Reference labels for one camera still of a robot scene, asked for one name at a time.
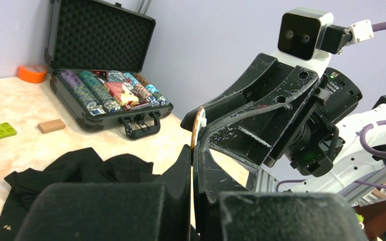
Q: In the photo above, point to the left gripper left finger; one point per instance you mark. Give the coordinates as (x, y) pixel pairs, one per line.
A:
(157, 210)

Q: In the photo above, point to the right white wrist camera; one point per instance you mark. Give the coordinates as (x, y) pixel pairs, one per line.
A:
(301, 35)

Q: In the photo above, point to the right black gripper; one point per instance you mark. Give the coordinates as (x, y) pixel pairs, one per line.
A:
(268, 112)

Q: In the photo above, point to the black poker chip case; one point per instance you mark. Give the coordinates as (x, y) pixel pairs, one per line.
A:
(96, 35)

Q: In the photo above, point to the tan wooden block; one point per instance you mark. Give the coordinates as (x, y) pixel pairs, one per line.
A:
(51, 126)

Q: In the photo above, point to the black garment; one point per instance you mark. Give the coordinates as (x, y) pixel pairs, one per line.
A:
(80, 166)

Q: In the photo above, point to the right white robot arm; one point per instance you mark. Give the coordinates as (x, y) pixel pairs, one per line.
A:
(360, 164)

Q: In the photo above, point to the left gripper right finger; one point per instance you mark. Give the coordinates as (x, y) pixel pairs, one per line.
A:
(225, 210)

